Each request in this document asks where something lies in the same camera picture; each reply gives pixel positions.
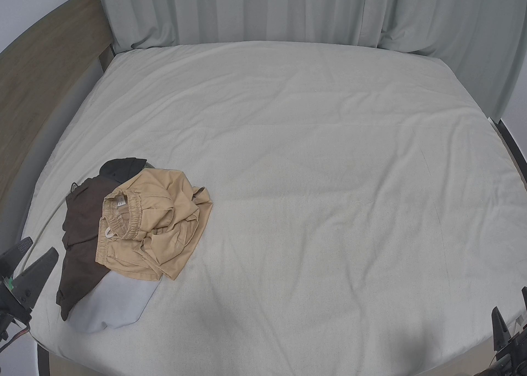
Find white garment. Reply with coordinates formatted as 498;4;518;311
68;269;159;334

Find tan shorts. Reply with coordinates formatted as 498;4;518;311
95;168;214;281

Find bed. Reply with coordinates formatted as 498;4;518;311
0;0;527;376

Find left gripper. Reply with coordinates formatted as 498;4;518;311
0;236;59;325

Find brown garment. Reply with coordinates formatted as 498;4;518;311
55;174;124;321

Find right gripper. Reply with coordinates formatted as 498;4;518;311
492;286;527;367

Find black garment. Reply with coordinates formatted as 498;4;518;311
100;157;148;185

